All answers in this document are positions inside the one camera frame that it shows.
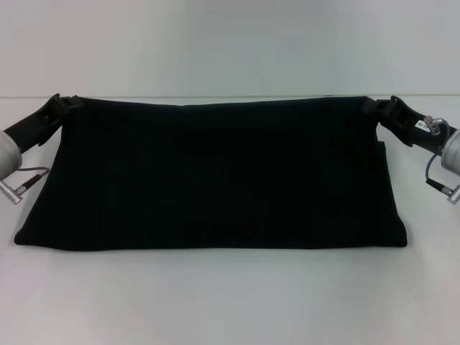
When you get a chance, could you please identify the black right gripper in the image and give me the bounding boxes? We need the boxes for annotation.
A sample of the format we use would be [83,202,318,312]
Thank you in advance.
[360,95,454,150]

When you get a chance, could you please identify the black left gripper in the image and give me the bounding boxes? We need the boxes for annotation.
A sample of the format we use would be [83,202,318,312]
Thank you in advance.
[5,93,86,149]

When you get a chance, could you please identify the black shirt with FREE print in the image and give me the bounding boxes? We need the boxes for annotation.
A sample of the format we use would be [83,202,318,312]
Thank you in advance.
[13,93,407,249]

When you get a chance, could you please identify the silver cable plug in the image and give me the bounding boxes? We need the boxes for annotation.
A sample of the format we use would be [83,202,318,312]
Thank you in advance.
[0,173,43,198]
[438,183,460,206]
[423,114,449,137]

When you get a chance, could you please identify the dark grey cable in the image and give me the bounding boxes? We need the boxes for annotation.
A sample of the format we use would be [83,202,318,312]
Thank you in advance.
[425,153,446,188]

